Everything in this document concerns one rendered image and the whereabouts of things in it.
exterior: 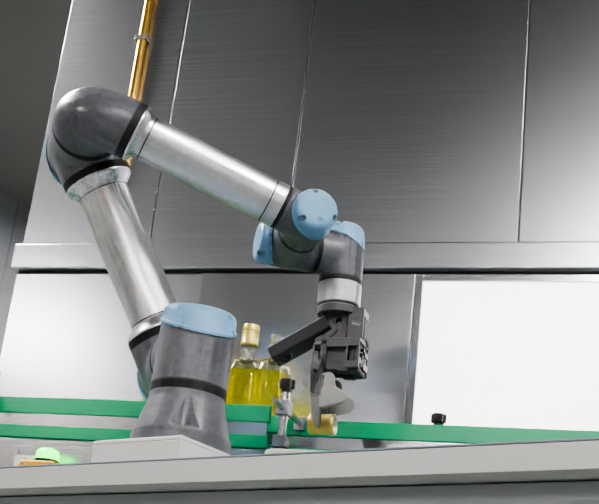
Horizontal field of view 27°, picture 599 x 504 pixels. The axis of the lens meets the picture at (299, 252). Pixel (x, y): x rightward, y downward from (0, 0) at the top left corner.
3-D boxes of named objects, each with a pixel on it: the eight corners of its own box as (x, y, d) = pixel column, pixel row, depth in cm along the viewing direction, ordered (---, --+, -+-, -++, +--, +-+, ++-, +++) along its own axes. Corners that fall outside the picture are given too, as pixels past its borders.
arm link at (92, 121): (79, 49, 199) (352, 190, 204) (71, 81, 208) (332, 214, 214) (46, 106, 194) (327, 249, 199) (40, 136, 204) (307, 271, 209)
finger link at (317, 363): (316, 389, 206) (323, 341, 210) (307, 389, 206) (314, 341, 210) (323, 401, 210) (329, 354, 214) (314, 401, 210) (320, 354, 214)
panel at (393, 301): (631, 449, 235) (633, 279, 247) (631, 445, 232) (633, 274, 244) (184, 430, 261) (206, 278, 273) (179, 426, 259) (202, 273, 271)
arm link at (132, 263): (167, 408, 194) (40, 103, 206) (150, 428, 208) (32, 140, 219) (236, 381, 199) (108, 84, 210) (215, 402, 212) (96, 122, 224)
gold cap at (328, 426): (331, 432, 206) (305, 431, 207) (336, 437, 209) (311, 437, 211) (333, 411, 207) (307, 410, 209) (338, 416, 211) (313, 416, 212)
